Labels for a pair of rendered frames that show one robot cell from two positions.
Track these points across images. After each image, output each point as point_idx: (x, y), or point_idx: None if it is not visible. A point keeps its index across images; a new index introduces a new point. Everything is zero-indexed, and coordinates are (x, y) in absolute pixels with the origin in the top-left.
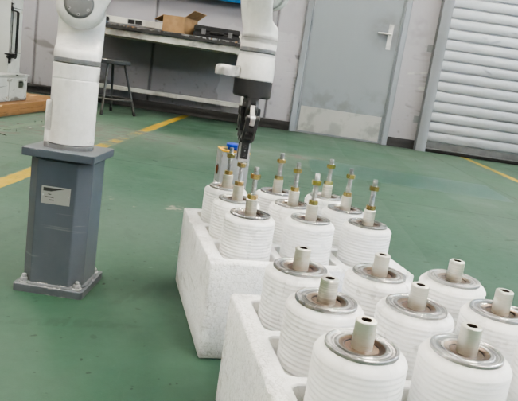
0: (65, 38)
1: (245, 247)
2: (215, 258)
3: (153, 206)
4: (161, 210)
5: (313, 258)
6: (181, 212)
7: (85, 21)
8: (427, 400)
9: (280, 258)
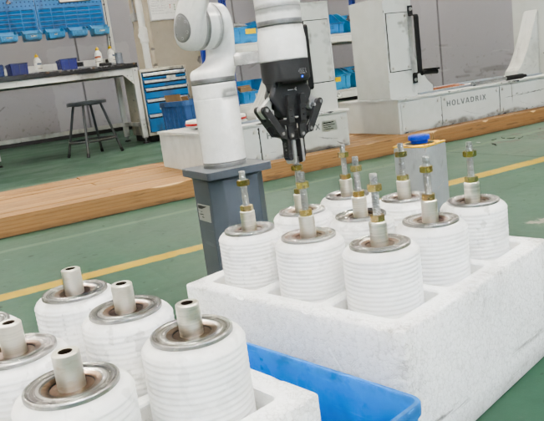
0: (205, 61)
1: (226, 270)
2: (202, 280)
3: (514, 220)
4: (516, 225)
5: (291, 289)
6: (538, 227)
7: (190, 43)
8: None
9: (84, 281)
